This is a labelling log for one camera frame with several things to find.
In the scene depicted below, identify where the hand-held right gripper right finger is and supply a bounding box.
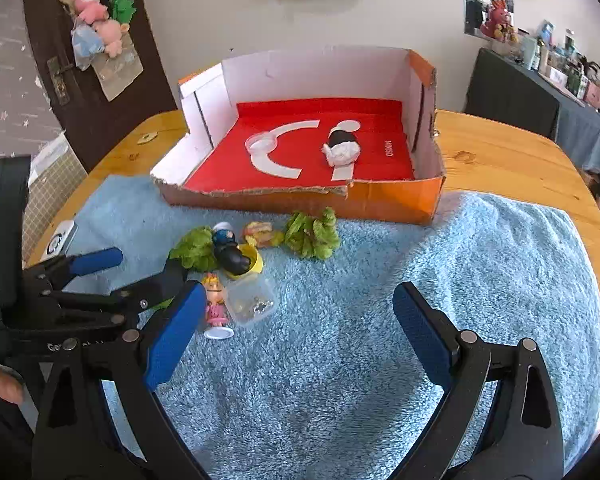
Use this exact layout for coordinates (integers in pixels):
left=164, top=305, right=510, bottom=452
left=392, top=281, right=566, bottom=480

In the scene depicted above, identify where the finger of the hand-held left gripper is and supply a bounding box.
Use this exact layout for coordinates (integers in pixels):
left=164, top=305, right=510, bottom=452
left=4, top=257, right=188, bottom=358
left=22, top=247, right=124, bottom=302

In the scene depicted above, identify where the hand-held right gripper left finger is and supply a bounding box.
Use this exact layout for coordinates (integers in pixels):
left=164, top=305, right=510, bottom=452
left=32, top=280, right=208, bottom=480

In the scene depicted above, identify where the green lettuce toy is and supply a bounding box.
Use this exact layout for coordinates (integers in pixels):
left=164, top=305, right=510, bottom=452
left=284, top=207, right=342, bottom=261
left=169, top=227, right=220, bottom=273

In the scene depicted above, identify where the clear plastic container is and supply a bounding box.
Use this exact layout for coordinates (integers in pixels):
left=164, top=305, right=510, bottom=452
left=226, top=275, right=279, bottom=329

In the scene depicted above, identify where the blue black toy figurine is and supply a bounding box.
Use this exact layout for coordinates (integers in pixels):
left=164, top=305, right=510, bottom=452
left=211, top=221, right=253, bottom=275

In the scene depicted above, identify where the yellow plastic cup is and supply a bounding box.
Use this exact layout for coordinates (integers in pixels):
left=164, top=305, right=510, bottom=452
left=224, top=242, right=265, bottom=281

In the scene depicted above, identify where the yellow pink food toy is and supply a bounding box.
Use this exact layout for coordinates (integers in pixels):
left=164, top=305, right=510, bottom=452
left=243, top=220, right=286, bottom=249

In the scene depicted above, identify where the orange cardboard box red bottom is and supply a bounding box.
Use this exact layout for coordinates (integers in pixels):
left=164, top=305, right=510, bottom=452
left=150, top=47, right=447, bottom=225

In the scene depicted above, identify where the person's left hand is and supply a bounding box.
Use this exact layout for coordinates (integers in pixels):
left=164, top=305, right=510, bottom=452
left=0, top=365, right=26, bottom=406

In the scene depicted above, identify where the small white device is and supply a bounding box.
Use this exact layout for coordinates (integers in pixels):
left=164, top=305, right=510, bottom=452
left=42, top=220, right=78, bottom=261

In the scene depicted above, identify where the pink girl toy figurine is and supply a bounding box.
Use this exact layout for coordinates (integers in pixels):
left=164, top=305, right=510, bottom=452
left=201, top=272, right=234, bottom=341

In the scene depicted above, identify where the blue fluffy towel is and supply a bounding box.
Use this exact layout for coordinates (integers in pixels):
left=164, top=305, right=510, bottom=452
left=67, top=175, right=600, bottom=480

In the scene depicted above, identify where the clear round plastic lid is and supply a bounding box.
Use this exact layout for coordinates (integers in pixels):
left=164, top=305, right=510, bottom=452
left=244, top=130, right=281, bottom=157

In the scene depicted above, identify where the dark brown door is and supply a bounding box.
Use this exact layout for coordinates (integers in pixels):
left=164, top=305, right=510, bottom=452
left=20, top=0, right=178, bottom=173

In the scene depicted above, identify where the light blue plush toy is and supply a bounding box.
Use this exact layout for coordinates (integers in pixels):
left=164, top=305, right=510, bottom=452
left=71, top=25, right=106, bottom=58

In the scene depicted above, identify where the pink plush toy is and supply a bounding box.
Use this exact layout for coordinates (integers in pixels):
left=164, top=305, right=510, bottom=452
left=72, top=0, right=108, bottom=23
left=92, top=19, right=131, bottom=57

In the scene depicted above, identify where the green plush toy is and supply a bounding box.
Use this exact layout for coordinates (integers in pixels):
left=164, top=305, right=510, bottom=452
left=107, top=0, right=137, bottom=23

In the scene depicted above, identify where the side table with grey cloth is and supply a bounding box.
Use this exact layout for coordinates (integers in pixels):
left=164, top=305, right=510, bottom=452
left=464, top=47, right=600, bottom=183

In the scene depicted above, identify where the row of bottles and boxes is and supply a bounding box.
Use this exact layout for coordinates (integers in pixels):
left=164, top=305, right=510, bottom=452
left=517, top=20, right=600, bottom=121

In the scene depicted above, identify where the red plush toy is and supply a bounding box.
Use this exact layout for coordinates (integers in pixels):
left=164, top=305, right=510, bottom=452
left=480, top=0, right=518, bottom=43

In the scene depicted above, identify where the brass door handle plate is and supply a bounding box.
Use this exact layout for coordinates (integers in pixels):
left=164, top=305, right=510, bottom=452
left=46, top=55, right=76, bottom=106

